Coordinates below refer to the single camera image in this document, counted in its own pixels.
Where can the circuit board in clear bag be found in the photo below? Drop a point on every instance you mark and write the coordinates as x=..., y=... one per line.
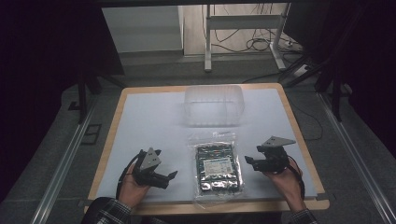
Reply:
x=218, y=168

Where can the grey panel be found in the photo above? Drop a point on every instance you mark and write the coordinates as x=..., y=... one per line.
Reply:
x=141, y=29

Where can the clear plastic container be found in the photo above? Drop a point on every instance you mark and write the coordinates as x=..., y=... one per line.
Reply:
x=214, y=105

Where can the black tripod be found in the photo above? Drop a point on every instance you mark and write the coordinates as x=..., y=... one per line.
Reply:
x=334, y=93

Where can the white power strip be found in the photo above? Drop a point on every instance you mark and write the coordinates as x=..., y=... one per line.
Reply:
x=300, y=70

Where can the black floor plate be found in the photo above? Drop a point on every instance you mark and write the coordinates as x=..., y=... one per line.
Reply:
x=91, y=133

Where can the aluminium floor rail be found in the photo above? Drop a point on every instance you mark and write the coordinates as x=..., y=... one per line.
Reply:
x=67, y=161
x=358, y=158

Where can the person's left hand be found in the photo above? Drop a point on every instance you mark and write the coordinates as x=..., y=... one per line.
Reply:
x=132, y=189

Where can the wooden table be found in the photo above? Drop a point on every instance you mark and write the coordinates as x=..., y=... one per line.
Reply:
x=218, y=207

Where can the white table mat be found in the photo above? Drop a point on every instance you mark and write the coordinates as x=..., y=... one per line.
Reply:
x=149, y=124

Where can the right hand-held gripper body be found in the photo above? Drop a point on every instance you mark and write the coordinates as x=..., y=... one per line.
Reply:
x=275, y=158

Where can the person's right hand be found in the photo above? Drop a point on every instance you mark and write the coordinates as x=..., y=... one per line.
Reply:
x=291, y=183

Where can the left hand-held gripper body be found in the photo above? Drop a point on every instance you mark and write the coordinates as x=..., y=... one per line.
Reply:
x=148, y=161

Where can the white metal desk frame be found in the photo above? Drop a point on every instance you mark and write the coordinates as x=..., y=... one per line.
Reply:
x=243, y=21

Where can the black stand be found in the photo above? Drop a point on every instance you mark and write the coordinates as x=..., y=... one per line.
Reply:
x=82, y=99

